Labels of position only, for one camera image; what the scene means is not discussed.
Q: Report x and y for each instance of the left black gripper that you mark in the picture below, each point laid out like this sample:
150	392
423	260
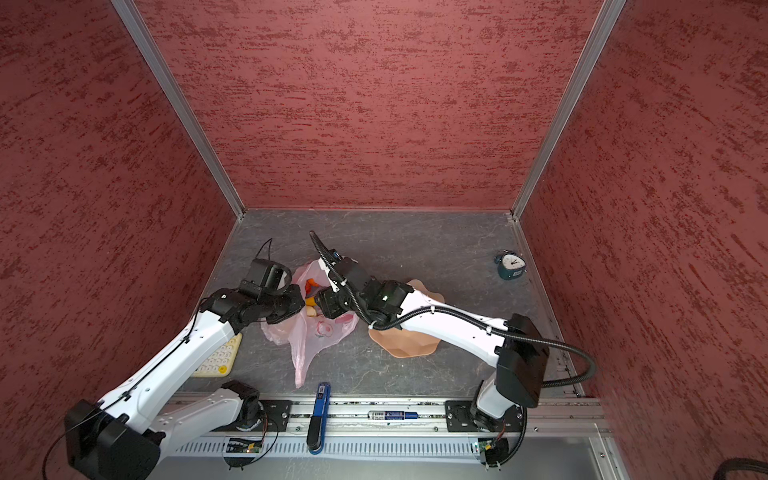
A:
297	303

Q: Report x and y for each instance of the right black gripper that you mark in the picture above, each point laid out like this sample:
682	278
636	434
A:
330	302

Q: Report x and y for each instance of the fake red orange fruit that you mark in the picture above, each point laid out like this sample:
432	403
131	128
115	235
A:
311	287

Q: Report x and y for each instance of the pink fruit-print plastic bag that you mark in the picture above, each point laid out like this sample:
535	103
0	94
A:
308	336

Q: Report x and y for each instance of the pink scalloped plastic bowl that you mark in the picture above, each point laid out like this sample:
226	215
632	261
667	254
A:
404	343

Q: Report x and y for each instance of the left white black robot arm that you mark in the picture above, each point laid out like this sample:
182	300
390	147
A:
125	434

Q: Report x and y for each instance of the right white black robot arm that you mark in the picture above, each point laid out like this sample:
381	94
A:
513	347

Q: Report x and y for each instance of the yellow calculator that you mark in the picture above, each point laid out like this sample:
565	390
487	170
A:
220	363

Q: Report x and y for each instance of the blue marker pen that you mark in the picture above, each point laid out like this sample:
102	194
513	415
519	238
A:
390	415

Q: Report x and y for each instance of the blue black handheld tool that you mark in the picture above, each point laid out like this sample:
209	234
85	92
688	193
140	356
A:
315	439

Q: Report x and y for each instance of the small teal alarm clock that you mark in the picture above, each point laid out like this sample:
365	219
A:
510	265

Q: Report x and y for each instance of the left small circuit board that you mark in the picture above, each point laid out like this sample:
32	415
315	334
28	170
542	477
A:
243	446

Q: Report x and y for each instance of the small circuit board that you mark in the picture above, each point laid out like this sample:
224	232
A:
243	446
492	453

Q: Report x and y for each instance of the right small circuit board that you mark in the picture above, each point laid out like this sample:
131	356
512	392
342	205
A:
492	453

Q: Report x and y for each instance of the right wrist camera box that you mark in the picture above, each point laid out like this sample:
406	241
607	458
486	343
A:
348	272

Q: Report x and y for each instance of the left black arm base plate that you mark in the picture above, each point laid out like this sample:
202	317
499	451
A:
274	417

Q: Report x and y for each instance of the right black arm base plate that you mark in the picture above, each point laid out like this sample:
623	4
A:
462	416

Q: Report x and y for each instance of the aluminium front rail frame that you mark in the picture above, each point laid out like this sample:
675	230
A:
351	435

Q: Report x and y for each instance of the left aluminium corner post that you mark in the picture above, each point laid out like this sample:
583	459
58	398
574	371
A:
136	27

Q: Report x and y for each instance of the aluminium corner post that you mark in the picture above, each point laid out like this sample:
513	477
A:
136	27
595	43

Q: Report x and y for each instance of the right aluminium corner post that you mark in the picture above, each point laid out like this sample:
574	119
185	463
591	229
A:
595	43

